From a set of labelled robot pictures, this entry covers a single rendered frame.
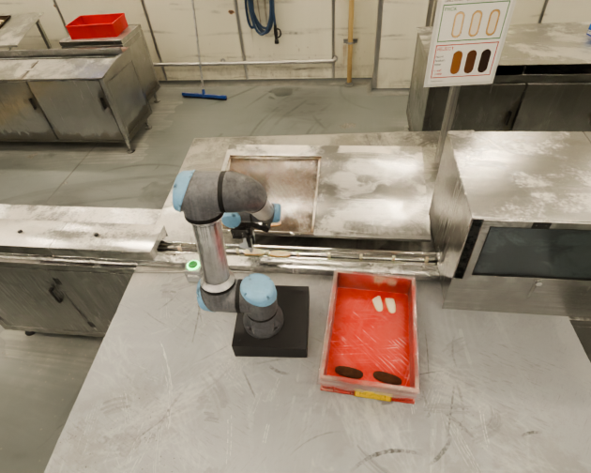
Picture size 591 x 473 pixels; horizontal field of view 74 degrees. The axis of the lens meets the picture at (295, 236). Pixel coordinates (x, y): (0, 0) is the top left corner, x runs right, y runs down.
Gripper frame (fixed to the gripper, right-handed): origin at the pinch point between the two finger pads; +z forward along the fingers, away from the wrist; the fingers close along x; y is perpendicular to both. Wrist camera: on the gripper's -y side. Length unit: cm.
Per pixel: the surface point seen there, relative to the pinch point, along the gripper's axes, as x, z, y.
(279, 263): 7.3, 3.1, -12.1
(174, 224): -22, 7, 45
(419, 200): -27, -3, -77
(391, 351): 46, 7, -57
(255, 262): 6.8, 3.0, -1.5
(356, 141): -98, 8, -50
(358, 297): 22, 7, -46
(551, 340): 40, 8, -115
